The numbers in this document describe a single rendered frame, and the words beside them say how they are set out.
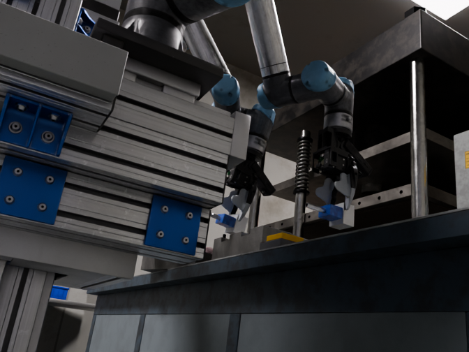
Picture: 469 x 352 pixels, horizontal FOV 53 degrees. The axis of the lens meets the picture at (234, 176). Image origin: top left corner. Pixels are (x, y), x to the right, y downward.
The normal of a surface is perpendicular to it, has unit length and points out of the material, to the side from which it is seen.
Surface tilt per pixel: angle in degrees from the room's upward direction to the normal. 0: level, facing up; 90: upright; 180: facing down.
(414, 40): 90
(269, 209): 90
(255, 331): 90
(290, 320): 90
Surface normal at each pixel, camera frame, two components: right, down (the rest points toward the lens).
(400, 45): -0.85, -0.28
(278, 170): 0.47, -0.25
